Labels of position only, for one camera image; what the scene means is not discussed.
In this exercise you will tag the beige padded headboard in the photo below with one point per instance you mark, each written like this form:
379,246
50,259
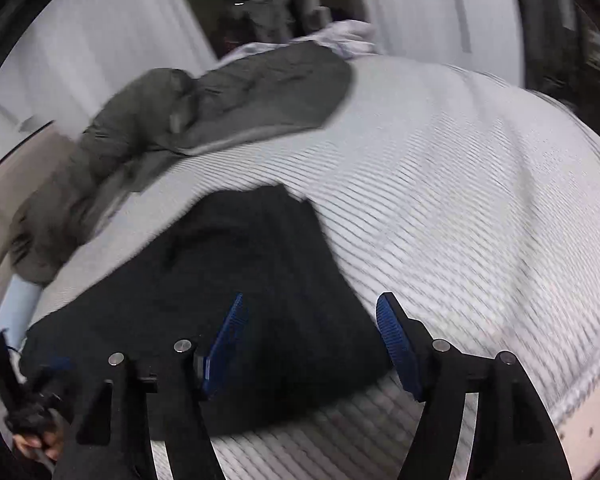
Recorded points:
22,171

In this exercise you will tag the white chair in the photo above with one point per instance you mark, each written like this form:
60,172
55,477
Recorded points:
315,15

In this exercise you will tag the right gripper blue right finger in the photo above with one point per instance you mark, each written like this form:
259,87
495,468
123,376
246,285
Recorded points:
514,437

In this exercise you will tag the black pants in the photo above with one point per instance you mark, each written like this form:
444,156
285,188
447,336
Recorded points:
308,341

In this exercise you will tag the dark grey duvet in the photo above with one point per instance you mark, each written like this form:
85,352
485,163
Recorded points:
157,119

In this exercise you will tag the person left hand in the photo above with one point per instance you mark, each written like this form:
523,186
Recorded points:
33,447

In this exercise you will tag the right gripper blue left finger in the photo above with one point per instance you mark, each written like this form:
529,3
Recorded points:
137,426

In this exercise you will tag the white sheer curtain right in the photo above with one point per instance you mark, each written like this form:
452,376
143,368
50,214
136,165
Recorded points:
480,35

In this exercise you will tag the white crumpled sheet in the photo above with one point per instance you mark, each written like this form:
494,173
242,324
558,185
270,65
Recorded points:
348,39

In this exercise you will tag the clothes pile on rack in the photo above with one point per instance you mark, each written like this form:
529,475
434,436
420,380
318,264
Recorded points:
271,19

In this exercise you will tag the light blue bolster pillow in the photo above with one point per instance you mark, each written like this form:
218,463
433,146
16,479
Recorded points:
17,308

